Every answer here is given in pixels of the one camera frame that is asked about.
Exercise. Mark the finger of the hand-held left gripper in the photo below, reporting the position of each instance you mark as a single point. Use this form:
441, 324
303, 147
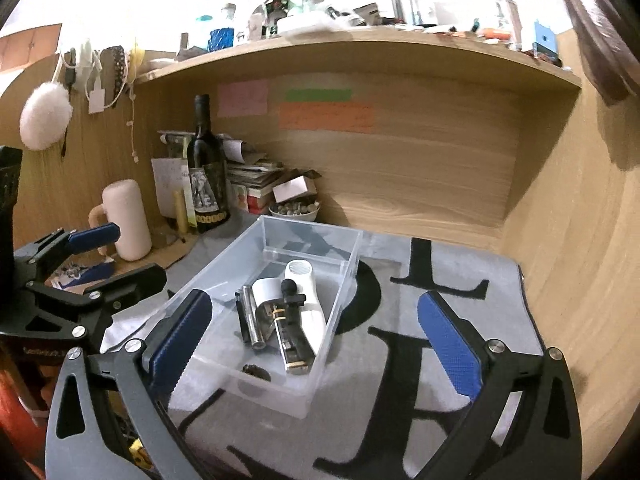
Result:
125, 285
92, 238

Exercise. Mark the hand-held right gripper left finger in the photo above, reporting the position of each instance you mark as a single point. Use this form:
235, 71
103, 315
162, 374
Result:
180, 340

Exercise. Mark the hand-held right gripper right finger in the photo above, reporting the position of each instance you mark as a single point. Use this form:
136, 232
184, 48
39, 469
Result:
450, 345

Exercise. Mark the silver metal tube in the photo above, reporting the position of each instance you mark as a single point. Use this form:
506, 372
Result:
250, 320

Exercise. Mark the white tape roll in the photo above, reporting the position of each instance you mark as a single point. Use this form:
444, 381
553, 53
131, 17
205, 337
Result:
265, 292

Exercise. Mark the clear plastic box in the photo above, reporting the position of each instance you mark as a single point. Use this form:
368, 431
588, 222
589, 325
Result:
280, 395

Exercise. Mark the black device with gold trim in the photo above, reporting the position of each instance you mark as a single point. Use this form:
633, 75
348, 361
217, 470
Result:
295, 340

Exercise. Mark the white handheld device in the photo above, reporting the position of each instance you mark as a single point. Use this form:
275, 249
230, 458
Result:
312, 310

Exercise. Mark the blue packet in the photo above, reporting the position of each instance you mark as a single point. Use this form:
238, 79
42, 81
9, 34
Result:
95, 272

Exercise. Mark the beige mug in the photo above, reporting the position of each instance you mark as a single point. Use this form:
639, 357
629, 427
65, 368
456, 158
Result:
127, 220

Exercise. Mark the small brown object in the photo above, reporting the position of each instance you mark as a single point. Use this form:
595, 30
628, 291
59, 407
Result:
257, 371

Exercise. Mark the white fluffy pompom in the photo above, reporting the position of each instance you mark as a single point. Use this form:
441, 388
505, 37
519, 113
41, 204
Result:
45, 115

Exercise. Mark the white paper card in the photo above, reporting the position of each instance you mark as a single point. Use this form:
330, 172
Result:
167, 180

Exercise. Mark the grey printed mat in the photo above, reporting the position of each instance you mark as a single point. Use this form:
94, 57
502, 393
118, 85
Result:
390, 250

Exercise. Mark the yellow die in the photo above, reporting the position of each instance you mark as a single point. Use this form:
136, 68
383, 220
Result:
135, 450

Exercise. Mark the grey metal holder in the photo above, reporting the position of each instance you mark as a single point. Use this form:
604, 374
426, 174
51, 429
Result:
172, 136

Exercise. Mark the white charger plug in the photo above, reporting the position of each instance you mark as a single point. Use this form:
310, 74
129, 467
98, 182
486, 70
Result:
96, 101

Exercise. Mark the dark wine bottle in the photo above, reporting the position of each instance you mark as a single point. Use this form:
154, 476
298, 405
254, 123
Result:
205, 160

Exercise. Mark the cardboard box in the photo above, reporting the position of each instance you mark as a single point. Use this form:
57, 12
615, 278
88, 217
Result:
30, 45

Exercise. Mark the orange red object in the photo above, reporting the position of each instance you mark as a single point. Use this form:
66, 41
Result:
15, 405

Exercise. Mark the stack of books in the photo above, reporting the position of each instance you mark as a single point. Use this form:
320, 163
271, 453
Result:
250, 175

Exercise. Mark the curled white paper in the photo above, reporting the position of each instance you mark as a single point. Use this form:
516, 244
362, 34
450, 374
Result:
235, 150

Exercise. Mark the dark patterned hair band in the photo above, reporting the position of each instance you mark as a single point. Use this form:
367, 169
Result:
119, 65

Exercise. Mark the white bowl of pebbles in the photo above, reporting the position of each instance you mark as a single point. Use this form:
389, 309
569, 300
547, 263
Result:
295, 209

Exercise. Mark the small white box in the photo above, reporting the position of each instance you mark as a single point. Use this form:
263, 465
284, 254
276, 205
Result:
292, 189

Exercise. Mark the pink sticky note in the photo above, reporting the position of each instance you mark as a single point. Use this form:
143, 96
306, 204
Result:
242, 99

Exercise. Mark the orange sticky note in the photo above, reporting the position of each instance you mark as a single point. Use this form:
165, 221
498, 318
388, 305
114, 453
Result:
325, 117

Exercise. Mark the green sticky note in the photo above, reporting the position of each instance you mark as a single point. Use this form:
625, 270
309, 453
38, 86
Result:
320, 95

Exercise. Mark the wooden shelf board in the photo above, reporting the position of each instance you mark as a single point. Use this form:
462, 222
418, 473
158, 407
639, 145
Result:
350, 42

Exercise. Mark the small blue box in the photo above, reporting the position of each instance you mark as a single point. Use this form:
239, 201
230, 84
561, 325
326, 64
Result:
545, 39

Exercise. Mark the clear glass bottle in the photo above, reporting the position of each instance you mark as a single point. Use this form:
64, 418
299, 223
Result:
509, 22

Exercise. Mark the dark brown object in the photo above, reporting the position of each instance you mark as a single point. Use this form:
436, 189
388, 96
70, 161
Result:
595, 35

